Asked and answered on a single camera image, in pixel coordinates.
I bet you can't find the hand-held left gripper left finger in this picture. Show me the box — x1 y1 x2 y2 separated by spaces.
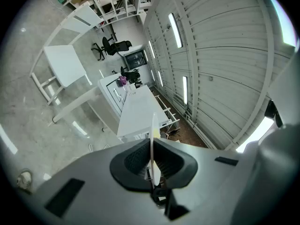
28 138 168 225

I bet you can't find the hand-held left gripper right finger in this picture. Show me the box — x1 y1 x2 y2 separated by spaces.
155 138 244 225

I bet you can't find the white plate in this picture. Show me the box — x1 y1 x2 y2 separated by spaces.
150 112 163 187

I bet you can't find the white microwave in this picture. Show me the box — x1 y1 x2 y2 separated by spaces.
116 84 170 142

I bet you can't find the beige sneaker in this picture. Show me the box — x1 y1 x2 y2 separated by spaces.
15 169 33 194

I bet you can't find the black office chair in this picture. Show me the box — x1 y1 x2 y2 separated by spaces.
90 36 133 61
120 66 142 87

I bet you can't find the white chair left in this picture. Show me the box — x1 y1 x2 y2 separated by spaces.
30 4 104 105

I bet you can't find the dark glass door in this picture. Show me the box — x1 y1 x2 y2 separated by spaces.
124 50 146 70

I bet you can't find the white floor cable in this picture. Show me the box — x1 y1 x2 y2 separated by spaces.
88 143 111 152

